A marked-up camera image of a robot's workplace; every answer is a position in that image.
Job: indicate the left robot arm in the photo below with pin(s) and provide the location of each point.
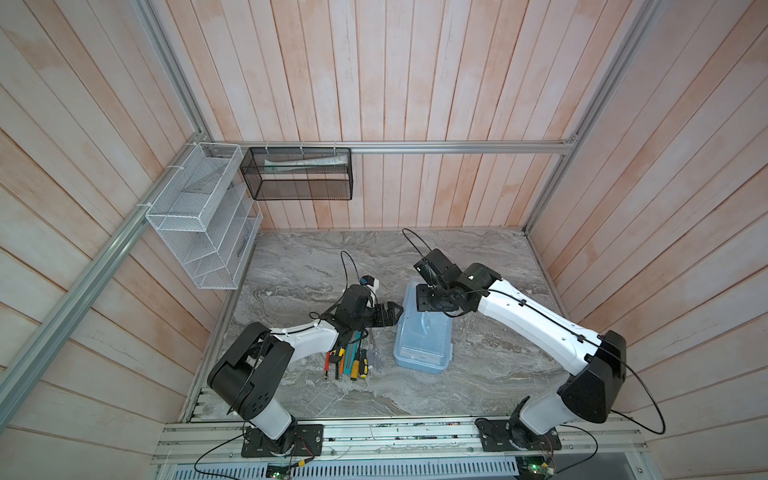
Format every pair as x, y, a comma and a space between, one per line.
248, 374

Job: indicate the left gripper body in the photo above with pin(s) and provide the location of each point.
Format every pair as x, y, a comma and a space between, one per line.
371, 316

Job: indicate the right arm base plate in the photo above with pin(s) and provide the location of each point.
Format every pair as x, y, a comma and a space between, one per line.
505, 435

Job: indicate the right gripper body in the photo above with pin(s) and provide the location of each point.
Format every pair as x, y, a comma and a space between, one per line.
431, 299

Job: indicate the horizontal aluminium wall rail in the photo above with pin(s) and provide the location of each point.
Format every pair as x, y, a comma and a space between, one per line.
415, 147

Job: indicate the aluminium front rail frame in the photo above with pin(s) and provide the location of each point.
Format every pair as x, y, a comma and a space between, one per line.
403, 448

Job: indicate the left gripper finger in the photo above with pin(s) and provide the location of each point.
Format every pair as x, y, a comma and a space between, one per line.
393, 308
388, 320

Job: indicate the black mesh wall basket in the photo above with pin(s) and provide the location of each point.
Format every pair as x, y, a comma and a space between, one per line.
298, 173

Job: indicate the left aluminium wall rail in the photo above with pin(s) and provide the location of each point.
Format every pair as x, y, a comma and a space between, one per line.
39, 352

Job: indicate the blue translucent plastic toolbox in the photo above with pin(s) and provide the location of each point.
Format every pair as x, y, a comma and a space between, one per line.
423, 339

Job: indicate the white wire mesh shelf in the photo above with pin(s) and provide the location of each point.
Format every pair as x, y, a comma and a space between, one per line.
206, 218

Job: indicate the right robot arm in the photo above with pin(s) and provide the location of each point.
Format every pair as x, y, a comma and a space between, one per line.
595, 362

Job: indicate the red handled hex key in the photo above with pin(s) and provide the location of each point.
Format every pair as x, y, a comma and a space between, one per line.
327, 364

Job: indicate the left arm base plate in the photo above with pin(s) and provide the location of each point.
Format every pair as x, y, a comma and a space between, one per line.
302, 440

